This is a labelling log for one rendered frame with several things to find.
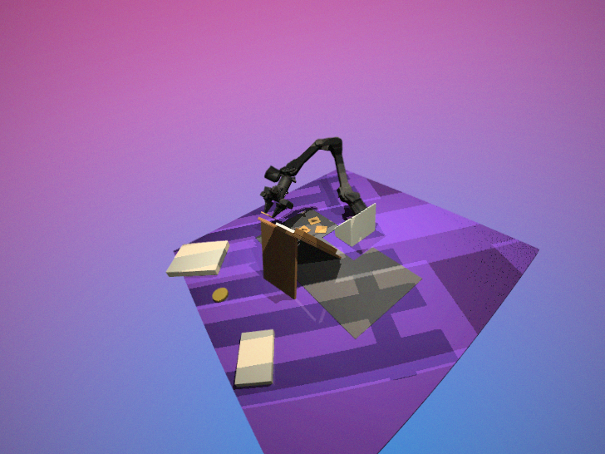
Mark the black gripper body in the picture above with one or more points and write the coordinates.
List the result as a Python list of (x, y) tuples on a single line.
[(280, 199)]

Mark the yellow round disc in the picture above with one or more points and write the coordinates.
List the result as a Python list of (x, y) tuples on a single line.
[(220, 295)]

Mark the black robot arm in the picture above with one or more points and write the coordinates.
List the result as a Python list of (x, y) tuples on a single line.
[(334, 145)]

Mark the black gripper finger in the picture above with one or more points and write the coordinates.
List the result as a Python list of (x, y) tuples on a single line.
[(268, 205), (279, 208)]

